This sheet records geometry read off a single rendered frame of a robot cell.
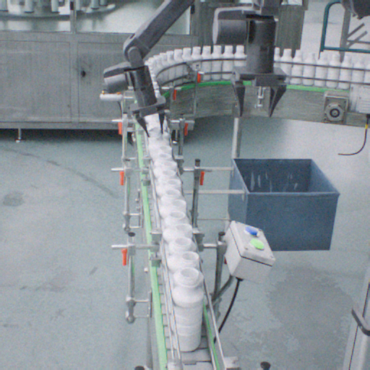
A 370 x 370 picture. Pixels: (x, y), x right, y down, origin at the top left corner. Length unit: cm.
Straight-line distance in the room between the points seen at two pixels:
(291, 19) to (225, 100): 386
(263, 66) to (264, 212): 88
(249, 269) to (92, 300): 184
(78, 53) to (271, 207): 305
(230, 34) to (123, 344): 188
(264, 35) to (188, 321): 57
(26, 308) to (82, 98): 225
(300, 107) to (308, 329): 110
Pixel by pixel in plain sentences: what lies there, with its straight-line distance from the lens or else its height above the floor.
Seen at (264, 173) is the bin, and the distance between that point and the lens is 235.
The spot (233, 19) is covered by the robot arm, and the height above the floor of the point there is 159.
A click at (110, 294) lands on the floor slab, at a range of 317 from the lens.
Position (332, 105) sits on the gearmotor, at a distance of 309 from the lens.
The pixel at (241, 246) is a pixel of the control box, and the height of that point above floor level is 112.
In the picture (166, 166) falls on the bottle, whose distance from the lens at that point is 163.
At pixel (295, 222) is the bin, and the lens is 211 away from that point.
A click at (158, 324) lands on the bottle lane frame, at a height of 100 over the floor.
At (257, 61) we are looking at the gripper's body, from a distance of 127.
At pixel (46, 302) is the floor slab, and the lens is 314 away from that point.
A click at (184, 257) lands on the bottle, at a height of 115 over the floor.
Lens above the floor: 178
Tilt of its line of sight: 24 degrees down
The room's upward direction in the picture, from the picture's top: 3 degrees clockwise
